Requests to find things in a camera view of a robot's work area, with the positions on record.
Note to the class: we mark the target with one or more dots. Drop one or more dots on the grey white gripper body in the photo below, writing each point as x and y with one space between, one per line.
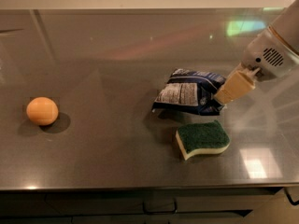
263 54

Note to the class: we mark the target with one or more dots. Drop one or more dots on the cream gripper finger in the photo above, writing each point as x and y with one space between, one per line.
239 82

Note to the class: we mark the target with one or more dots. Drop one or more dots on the blue chip bag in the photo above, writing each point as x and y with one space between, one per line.
191 92

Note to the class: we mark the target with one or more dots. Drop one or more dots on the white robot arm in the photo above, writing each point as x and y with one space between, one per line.
286 22

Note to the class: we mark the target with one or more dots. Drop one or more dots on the green and white sponge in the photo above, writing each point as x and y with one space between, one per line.
202 139

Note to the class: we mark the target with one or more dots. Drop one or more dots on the orange ball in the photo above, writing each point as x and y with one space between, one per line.
42 111

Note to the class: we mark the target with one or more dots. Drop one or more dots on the black side handle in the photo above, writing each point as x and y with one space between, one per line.
289 197

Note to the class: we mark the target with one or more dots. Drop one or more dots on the black drawer handle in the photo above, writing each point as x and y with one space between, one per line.
160 207

